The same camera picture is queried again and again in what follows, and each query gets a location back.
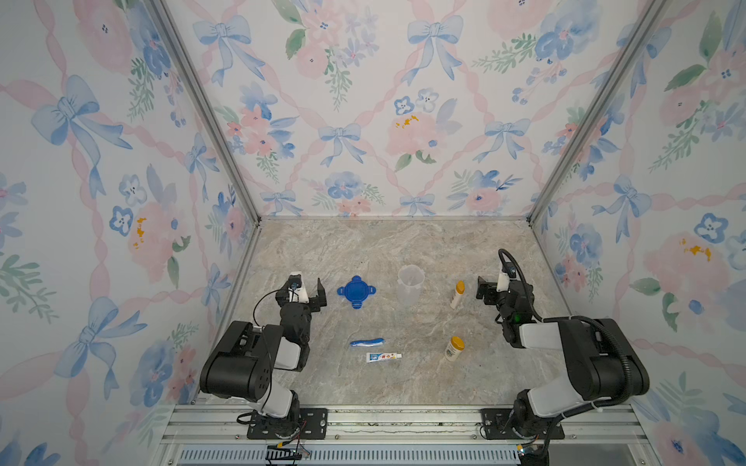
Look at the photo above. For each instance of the left corner aluminium post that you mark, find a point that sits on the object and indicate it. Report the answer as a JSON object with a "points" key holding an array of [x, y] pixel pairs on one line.
{"points": [[175, 45]]}

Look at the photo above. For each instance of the clear plastic container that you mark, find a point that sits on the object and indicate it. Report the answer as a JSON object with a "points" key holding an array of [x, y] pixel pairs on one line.
{"points": [[410, 283]]}

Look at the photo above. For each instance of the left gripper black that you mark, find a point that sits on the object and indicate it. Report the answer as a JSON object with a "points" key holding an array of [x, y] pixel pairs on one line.
{"points": [[318, 301]]}

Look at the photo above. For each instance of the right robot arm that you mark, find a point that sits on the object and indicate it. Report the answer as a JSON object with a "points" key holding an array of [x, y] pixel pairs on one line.
{"points": [[600, 368]]}

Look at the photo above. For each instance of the corner aluminium post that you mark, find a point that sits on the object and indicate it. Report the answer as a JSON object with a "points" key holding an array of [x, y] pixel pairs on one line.
{"points": [[175, 45], [638, 37]]}

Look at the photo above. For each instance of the aluminium frame rail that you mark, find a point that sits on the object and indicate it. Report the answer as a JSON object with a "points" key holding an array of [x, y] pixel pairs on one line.
{"points": [[398, 435]]}

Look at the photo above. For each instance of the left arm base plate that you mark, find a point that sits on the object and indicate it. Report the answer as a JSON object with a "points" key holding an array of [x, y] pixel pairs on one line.
{"points": [[306, 423]]}

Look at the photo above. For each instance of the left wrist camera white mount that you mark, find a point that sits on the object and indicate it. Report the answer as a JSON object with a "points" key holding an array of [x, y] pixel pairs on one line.
{"points": [[296, 287]]}

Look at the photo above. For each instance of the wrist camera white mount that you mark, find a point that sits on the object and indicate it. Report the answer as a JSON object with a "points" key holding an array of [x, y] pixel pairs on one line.
{"points": [[506, 276], [296, 287]]}

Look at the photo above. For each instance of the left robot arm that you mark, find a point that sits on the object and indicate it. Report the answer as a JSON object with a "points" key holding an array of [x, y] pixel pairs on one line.
{"points": [[243, 363]]}

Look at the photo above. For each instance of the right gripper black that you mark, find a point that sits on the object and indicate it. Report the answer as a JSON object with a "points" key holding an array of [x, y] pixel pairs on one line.
{"points": [[484, 286]]}

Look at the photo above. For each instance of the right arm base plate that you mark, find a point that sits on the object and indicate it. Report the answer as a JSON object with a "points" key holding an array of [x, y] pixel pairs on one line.
{"points": [[503, 424]]}

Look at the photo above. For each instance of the blue container lid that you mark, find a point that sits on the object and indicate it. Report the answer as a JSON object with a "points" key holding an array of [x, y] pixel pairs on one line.
{"points": [[356, 292]]}

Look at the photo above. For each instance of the small toothpaste tube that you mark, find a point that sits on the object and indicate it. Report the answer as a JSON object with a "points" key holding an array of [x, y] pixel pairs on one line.
{"points": [[380, 357]]}

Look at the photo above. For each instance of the right corner aluminium post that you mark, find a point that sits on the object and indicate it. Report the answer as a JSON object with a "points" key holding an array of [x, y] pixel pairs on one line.
{"points": [[638, 37]]}

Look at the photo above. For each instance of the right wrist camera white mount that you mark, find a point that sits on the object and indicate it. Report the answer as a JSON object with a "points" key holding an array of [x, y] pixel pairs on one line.
{"points": [[506, 276]]}

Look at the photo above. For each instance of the white bottle orange cap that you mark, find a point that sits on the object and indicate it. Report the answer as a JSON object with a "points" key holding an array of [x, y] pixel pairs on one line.
{"points": [[458, 295], [455, 348]]}

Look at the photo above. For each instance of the blue toothbrush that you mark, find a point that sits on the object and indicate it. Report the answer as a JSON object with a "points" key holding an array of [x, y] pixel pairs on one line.
{"points": [[370, 343]]}

